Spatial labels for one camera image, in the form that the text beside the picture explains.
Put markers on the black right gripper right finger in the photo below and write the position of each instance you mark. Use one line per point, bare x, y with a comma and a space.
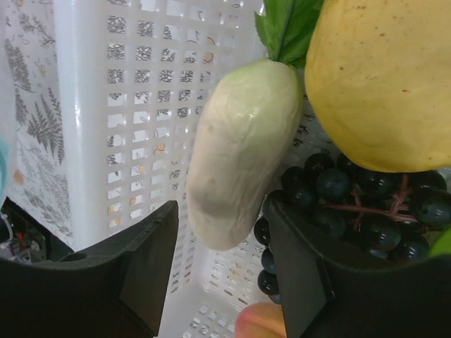
330, 288

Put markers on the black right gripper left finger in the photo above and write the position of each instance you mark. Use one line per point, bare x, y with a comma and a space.
105, 281

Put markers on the dark grape bunch toy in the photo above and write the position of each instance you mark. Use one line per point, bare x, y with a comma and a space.
393, 216

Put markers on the white radish toy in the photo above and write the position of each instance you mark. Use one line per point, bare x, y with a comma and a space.
246, 127

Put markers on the yellow pear toy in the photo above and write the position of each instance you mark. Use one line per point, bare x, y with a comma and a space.
378, 79

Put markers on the clear zip top bag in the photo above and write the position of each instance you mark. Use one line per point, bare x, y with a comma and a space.
8, 162

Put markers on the peach toy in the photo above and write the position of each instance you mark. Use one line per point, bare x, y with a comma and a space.
260, 320

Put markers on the green fruit toy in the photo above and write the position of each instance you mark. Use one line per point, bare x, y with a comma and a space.
442, 246

